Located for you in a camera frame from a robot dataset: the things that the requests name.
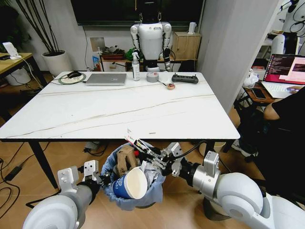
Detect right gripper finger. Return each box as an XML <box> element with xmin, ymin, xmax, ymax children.
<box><xmin>142</xmin><ymin>158</ymin><xmax>168</xmax><ymax>172</ymax></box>
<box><xmin>134</xmin><ymin>139</ymin><xmax>169</xmax><ymax>160</ymax></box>

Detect white red wrapper packet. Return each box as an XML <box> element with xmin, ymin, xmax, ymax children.
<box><xmin>123</xmin><ymin>127</ymin><xmax>153</xmax><ymax>155</ymax></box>

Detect grey trash bin blue bag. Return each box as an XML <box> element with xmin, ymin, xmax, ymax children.
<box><xmin>101</xmin><ymin>142</ymin><xmax>167</xmax><ymax>212</ymax></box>

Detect white round bin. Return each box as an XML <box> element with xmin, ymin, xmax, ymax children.
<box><xmin>5</xmin><ymin>67</ymin><xmax>32</xmax><ymax>86</ymax></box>

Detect crumpled white paper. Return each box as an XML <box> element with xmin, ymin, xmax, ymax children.
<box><xmin>142</xmin><ymin>167</ymin><xmax>163</xmax><ymax>186</ymax></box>

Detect blue white paper cup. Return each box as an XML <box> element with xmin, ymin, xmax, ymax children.
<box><xmin>111</xmin><ymin>166</ymin><xmax>149</xmax><ymax>200</ymax></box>

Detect brown cardboard piece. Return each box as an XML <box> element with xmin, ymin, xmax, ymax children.
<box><xmin>115</xmin><ymin>145</ymin><xmax>139</xmax><ymax>177</ymax></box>

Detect white power strip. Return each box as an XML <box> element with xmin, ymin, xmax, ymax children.
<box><xmin>82</xmin><ymin>141</ymin><xmax>100</xmax><ymax>154</ymax></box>

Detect black table leg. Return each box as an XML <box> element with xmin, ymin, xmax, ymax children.
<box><xmin>28</xmin><ymin>140</ymin><xmax>60</xmax><ymax>189</ymax></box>
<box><xmin>222</xmin><ymin>140</ymin><xmax>236</xmax><ymax>154</ymax></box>

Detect black remote controller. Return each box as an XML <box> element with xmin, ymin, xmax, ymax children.
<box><xmin>172</xmin><ymin>73</ymin><xmax>199</xmax><ymax>84</ymax></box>

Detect clear spray bottle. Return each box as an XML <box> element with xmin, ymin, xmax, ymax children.
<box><xmin>131</xmin><ymin>52</ymin><xmax>141</xmax><ymax>82</ymax></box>

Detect closed silver laptop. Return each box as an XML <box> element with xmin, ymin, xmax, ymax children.
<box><xmin>84</xmin><ymin>73</ymin><xmax>128</xmax><ymax>87</ymax></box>

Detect low dark shelf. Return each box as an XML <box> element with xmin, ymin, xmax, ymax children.
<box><xmin>99</xmin><ymin>51</ymin><xmax>126</xmax><ymax>73</ymax></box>

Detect green crumpled cloth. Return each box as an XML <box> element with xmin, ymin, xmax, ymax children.
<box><xmin>125</xmin><ymin>47</ymin><xmax>142</xmax><ymax>61</ymax></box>

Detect round green white mouse pad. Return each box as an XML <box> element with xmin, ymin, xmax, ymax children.
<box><xmin>58</xmin><ymin>72</ymin><xmax>87</xmax><ymax>85</ymax></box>

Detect person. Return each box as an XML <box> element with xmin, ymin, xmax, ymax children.
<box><xmin>238</xmin><ymin>86</ymin><xmax>305</xmax><ymax>208</ymax></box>

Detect blue printed bag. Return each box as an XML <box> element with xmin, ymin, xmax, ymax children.
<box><xmin>91</xmin><ymin>55</ymin><xmax>101</xmax><ymax>72</ymax></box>

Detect black smartphone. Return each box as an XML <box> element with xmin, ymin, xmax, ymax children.
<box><xmin>252</xmin><ymin>88</ymin><xmax>266</xmax><ymax>99</ymax></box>

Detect wooden cabinet box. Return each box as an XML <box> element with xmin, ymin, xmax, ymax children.
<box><xmin>171</xmin><ymin>31</ymin><xmax>202</xmax><ymax>61</ymax></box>

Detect white humanoid robot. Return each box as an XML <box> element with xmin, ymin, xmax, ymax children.
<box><xmin>130</xmin><ymin>11</ymin><xmax>176</xmax><ymax>73</ymax></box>

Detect white plastic bag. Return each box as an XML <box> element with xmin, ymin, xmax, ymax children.
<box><xmin>243</xmin><ymin>69</ymin><xmax>260</xmax><ymax>89</ymax></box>

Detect white plant pot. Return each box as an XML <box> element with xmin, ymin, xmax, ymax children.
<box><xmin>41</xmin><ymin>50</ymin><xmax>72</xmax><ymax>78</ymax></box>

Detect small white device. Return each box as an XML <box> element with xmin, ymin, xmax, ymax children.
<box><xmin>187</xmin><ymin>21</ymin><xmax>197</xmax><ymax>35</ymax></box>

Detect open laptop pink screen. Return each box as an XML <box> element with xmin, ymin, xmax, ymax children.
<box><xmin>261</xmin><ymin>53</ymin><xmax>305</xmax><ymax>99</ymax></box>

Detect wooden side table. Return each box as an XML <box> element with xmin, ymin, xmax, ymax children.
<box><xmin>0</xmin><ymin>52</ymin><xmax>48</xmax><ymax>122</ymax></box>

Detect white charging stand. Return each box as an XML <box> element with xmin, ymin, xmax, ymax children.
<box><xmin>1</xmin><ymin>42</ymin><xmax>22</xmax><ymax>61</ymax></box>

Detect dark plant stems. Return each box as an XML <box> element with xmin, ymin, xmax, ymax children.
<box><xmin>14</xmin><ymin>0</ymin><xmax>60</xmax><ymax>53</ymax></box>

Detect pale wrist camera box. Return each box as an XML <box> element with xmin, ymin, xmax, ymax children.
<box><xmin>82</xmin><ymin>160</ymin><xmax>100</xmax><ymax>182</ymax></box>
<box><xmin>166</xmin><ymin>142</ymin><xmax>183</xmax><ymax>159</ymax></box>

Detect black robot wrist cable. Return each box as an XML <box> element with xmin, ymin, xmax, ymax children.
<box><xmin>173</xmin><ymin>140</ymin><xmax>207</xmax><ymax>159</ymax></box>

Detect grey duct tape roll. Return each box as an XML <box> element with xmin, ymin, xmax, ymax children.
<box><xmin>146</xmin><ymin>72</ymin><xmax>160</xmax><ymax>83</ymax></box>

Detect large black wall screen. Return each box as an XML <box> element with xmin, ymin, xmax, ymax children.
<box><xmin>70</xmin><ymin>0</ymin><xmax>206</xmax><ymax>27</ymax></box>

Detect white robot with black cables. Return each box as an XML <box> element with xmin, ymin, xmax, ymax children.
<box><xmin>271</xmin><ymin>0</ymin><xmax>305</xmax><ymax>56</ymax></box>

